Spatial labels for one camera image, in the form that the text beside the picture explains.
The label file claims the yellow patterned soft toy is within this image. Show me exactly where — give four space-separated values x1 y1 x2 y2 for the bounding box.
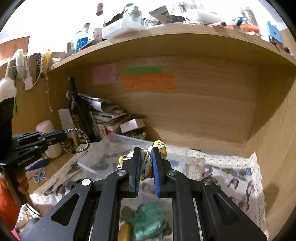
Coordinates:
117 140 167 181

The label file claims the green knitted cloth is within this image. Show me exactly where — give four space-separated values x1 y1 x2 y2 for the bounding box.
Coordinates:
126 202 167 240

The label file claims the yellow sponge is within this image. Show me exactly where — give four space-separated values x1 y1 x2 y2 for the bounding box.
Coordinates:
118 222 132 241

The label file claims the left hand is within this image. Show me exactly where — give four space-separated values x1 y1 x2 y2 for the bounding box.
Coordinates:
1 168 29 206

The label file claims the pink mug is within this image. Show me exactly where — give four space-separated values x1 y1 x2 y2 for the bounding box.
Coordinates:
36 120 62 159

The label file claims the white note paper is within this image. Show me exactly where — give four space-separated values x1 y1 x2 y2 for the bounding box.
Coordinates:
58 108 75 131

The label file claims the clear plastic storage box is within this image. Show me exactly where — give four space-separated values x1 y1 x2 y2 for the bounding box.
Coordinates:
77 133 190 181

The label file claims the dark wine bottle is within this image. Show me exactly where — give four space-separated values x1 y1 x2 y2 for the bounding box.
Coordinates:
67 77 98 143

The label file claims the bowl of small items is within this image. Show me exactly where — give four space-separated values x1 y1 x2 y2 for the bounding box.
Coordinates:
122 130 147 140

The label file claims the white fluffy pom-pom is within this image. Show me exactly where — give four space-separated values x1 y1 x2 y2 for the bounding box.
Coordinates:
0 77 17 101

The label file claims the small white cardboard box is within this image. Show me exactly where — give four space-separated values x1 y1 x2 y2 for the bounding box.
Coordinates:
120 118 145 133

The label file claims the stack of magazines and papers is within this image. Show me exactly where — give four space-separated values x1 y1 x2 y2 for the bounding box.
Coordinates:
66 91 147 140

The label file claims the butterfly print lace tablecloth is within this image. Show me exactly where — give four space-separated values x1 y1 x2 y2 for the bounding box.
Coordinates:
30 148 269 241

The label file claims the pink sticky note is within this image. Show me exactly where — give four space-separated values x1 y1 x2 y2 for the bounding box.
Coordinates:
93 63 117 85

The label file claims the orange sticky note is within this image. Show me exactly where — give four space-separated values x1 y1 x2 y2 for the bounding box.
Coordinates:
122 74 175 93

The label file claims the blue glass bottle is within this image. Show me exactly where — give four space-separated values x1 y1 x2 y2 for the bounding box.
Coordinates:
76 23 90 51

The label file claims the green sticky note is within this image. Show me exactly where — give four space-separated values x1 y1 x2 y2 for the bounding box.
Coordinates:
125 66 162 75

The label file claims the white plastic tub on shelf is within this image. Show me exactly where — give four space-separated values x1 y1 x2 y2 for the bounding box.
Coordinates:
101 19 146 40

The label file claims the wooden shelf board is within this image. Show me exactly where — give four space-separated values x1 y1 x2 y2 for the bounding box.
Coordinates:
49 24 295 71

